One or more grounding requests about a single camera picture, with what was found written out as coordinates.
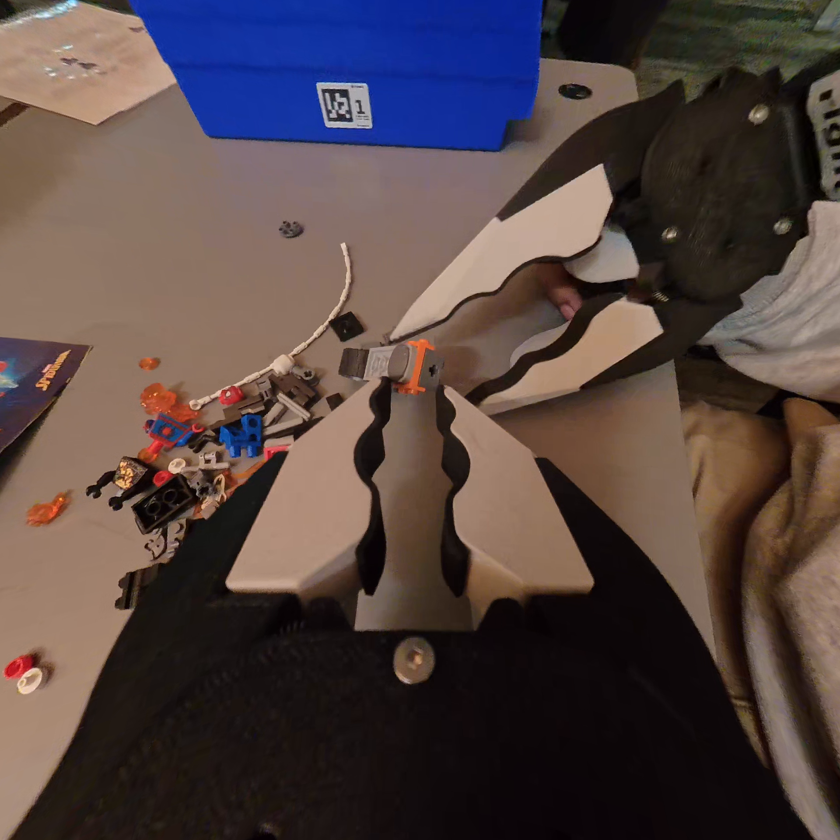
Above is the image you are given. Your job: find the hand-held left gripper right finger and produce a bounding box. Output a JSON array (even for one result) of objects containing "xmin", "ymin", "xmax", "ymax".
[{"xmin": 435, "ymin": 386, "xmax": 596, "ymax": 626}]

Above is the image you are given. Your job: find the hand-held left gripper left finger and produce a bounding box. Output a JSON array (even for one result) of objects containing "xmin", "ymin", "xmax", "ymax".
[{"xmin": 225, "ymin": 378, "xmax": 395, "ymax": 630}]

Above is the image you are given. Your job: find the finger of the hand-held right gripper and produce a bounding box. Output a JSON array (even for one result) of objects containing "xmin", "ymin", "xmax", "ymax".
[
  {"xmin": 389, "ymin": 164, "xmax": 642, "ymax": 342},
  {"xmin": 465, "ymin": 294, "xmax": 665, "ymax": 416}
]

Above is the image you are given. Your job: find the grey and orange lego assembly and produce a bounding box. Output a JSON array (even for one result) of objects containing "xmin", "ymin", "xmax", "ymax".
[{"xmin": 338, "ymin": 338, "xmax": 447, "ymax": 396}]

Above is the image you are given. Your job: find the pile of loose lego pieces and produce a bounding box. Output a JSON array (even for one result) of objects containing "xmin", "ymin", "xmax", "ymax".
[{"xmin": 85, "ymin": 364, "xmax": 345, "ymax": 611}]

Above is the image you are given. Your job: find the orange lego flame piece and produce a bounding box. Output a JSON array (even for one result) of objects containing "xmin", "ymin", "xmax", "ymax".
[{"xmin": 26, "ymin": 491, "xmax": 72, "ymax": 527}]

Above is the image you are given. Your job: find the lego instruction booklet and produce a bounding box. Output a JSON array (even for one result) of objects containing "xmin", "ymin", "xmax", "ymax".
[{"xmin": 0, "ymin": 336, "xmax": 93, "ymax": 454}]

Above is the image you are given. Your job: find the person's right hand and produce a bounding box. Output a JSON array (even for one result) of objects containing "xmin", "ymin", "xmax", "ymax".
[{"xmin": 541, "ymin": 262, "xmax": 585, "ymax": 322}]

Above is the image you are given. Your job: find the beige cloth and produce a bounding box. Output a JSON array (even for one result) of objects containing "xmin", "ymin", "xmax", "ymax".
[{"xmin": 679, "ymin": 394, "xmax": 840, "ymax": 749}]

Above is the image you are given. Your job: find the blue plastic bin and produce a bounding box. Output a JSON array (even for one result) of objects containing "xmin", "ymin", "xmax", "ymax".
[{"xmin": 128, "ymin": 0, "xmax": 546, "ymax": 153}]

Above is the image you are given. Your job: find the white lego string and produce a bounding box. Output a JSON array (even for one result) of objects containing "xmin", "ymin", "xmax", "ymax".
[{"xmin": 189, "ymin": 243, "xmax": 353, "ymax": 412}]

